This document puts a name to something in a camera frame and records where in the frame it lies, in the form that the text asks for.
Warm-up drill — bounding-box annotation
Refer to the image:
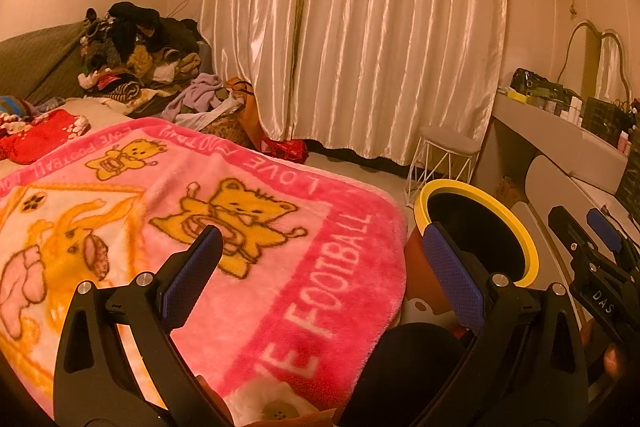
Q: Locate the red gift bag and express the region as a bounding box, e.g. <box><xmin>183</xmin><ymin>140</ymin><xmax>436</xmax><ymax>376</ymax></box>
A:
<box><xmin>260</xmin><ymin>136</ymin><xmax>308</xmax><ymax>165</ymax></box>

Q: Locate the grey sofa backrest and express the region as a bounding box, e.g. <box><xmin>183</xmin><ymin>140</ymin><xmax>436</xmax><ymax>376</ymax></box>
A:
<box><xmin>0</xmin><ymin>21</ymin><xmax>101</xmax><ymax>105</ymax></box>

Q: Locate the pink printed blanket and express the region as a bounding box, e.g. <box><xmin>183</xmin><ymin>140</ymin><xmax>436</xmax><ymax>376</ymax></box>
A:
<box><xmin>0</xmin><ymin>117</ymin><xmax>408</xmax><ymax>418</ymax></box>

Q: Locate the person's right hand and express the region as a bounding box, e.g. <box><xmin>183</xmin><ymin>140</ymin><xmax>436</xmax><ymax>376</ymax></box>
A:
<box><xmin>602</xmin><ymin>342</ymin><xmax>628</xmax><ymax>378</ymax></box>

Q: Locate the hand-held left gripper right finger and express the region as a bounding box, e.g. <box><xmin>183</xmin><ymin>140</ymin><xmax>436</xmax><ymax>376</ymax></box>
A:
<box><xmin>415</xmin><ymin>222</ymin><xmax>588</xmax><ymax>427</ymax></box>

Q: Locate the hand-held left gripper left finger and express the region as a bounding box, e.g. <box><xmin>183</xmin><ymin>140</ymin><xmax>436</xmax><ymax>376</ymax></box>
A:
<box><xmin>52</xmin><ymin>224</ymin><xmax>236</xmax><ymax>427</ymax></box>

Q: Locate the curved frame mirror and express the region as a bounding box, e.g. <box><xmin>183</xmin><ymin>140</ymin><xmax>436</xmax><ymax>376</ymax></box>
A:
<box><xmin>557</xmin><ymin>21</ymin><xmax>633</xmax><ymax>105</ymax></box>

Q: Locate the orange bag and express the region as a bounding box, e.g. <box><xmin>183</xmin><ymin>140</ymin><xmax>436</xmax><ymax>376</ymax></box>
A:
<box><xmin>225</xmin><ymin>77</ymin><xmax>266</xmax><ymax>142</ymax></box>

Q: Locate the red printed cloth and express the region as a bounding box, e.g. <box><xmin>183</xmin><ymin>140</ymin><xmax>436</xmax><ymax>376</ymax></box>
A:
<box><xmin>0</xmin><ymin>109</ymin><xmax>91</xmax><ymax>165</ymax></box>

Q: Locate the pile of clothes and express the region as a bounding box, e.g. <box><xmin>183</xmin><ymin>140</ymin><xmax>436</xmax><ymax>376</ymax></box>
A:
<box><xmin>77</xmin><ymin>2</ymin><xmax>211</xmax><ymax>108</ymax></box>

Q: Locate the patterned tote bag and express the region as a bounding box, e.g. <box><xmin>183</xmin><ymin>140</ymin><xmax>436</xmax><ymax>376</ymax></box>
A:
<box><xmin>200</xmin><ymin>109</ymin><xmax>256</xmax><ymax>150</ymax></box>

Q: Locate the white vanity desk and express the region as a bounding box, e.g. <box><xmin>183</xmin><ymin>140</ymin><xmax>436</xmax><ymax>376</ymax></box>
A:
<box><xmin>485</xmin><ymin>93</ymin><xmax>631</xmax><ymax>195</ymax></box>

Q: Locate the lilac garment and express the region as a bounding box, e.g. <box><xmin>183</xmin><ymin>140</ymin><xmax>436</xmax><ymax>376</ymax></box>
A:
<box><xmin>162</xmin><ymin>73</ymin><xmax>226</xmax><ymax>122</ymax></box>

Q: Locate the white fluffy plush item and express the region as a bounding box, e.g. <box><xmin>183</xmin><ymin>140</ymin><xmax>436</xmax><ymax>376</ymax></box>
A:
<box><xmin>222</xmin><ymin>377</ymin><xmax>333</xmax><ymax>427</ymax></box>

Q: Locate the person's dark trouser leg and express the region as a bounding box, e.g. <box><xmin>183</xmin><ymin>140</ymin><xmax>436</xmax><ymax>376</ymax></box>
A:
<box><xmin>340</xmin><ymin>323</ymin><xmax>468</xmax><ymax>427</ymax></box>

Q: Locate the yellow rimmed trash bin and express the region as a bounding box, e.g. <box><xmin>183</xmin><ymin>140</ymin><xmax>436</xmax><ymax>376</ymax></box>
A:
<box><xmin>404</xmin><ymin>179</ymin><xmax>541</xmax><ymax>343</ymax></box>

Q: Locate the cream satin curtain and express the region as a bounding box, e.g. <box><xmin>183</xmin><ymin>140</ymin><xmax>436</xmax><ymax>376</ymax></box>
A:
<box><xmin>287</xmin><ymin>0</ymin><xmax>508</xmax><ymax>165</ymax></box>
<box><xmin>199</xmin><ymin>0</ymin><xmax>313</xmax><ymax>142</ymax></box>

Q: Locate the white wire stool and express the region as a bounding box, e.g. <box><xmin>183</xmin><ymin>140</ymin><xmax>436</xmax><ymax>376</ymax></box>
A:
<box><xmin>406</xmin><ymin>124</ymin><xmax>482</xmax><ymax>208</ymax></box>

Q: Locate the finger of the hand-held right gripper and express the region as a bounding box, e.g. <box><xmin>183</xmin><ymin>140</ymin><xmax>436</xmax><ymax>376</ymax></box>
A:
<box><xmin>586</xmin><ymin>208</ymin><xmax>626</xmax><ymax>253</ymax></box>
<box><xmin>547</xmin><ymin>206</ymin><xmax>601</xmax><ymax>268</ymax></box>

